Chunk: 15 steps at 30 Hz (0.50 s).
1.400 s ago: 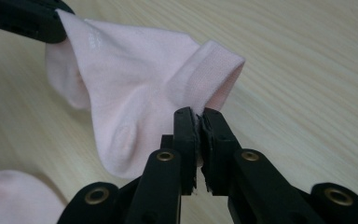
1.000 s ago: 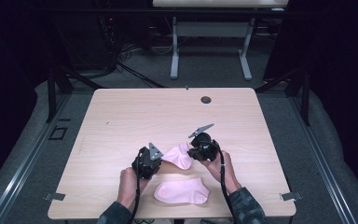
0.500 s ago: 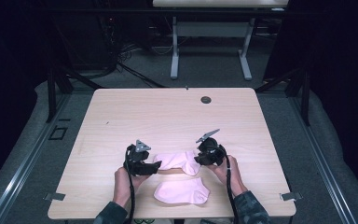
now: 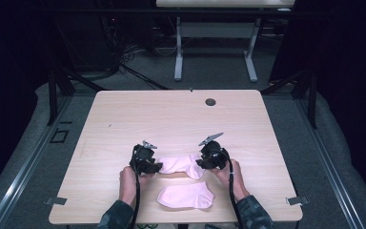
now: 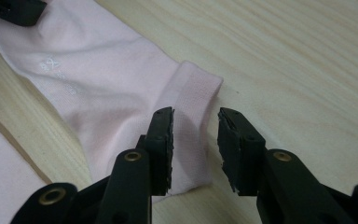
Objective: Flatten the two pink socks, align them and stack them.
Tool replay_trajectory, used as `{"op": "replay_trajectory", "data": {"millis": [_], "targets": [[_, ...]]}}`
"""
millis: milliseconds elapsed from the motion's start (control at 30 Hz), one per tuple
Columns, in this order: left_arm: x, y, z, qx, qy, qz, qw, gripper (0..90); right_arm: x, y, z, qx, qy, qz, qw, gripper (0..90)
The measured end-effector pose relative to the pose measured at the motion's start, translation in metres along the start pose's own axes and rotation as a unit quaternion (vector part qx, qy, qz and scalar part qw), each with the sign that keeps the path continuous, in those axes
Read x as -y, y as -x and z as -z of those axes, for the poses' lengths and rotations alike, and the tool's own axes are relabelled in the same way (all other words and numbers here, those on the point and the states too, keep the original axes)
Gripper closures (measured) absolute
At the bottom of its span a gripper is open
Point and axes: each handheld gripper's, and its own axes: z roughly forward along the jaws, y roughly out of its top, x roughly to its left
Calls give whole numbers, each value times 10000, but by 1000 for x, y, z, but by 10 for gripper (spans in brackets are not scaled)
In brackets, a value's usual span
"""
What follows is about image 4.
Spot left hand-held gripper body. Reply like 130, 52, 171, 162
129, 139, 160, 176

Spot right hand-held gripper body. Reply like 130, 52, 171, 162
197, 132, 229, 171

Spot pink sock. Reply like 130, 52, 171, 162
156, 180, 216, 210
156, 153, 206, 181

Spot person's right hand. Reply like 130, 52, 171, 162
210, 158, 251, 202

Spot person's left hand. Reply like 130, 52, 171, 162
118, 165, 155, 207

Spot black metal stand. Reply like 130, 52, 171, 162
261, 68, 318, 130
47, 67, 109, 126

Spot white desk with grey legs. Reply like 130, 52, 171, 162
155, 0, 295, 83

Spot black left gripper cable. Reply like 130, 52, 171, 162
129, 149, 142, 229

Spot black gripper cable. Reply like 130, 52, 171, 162
129, 149, 142, 229
221, 148, 244, 229

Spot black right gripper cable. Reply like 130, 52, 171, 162
221, 148, 244, 229

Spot black floor cables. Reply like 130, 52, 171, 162
101, 44, 173, 91

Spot grey metal table bracket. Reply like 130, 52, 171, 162
285, 196, 310, 206
44, 197, 68, 206

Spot aluminium floor rail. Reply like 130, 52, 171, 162
0, 94, 73, 229
295, 98, 366, 229

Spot black horizontal frame bar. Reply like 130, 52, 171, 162
49, 8, 315, 17

